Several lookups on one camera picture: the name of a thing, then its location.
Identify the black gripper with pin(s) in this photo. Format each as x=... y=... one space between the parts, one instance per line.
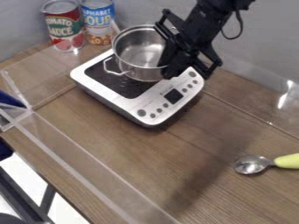
x=188 y=47

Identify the silver metal pot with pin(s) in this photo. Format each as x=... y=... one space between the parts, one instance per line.
x=137 y=47

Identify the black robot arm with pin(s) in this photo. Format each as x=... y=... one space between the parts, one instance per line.
x=220 y=10

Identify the white and black stove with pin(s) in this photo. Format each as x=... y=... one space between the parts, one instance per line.
x=148 y=103

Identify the alphabet soup can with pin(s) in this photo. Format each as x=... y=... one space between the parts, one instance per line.
x=97 y=14

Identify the tomato sauce can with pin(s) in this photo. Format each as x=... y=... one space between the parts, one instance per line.
x=61 y=14

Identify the clear acrylic barrier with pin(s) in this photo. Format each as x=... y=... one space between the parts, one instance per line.
x=105 y=167

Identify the spoon with yellow handle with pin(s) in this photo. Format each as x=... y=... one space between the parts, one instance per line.
x=251 y=164

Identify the black metal table frame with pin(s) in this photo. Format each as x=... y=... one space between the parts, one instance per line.
x=32 y=213

